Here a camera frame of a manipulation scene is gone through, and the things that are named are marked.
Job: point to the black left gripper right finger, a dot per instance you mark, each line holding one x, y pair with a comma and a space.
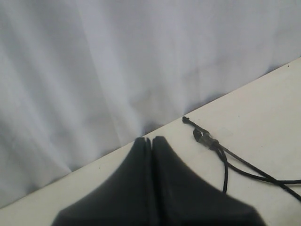
185, 199

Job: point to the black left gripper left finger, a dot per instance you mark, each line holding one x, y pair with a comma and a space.
121, 200

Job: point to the clear adhesive tape strip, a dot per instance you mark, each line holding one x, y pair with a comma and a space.
204, 137

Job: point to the white backdrop curtain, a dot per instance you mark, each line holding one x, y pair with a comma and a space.
81, 78

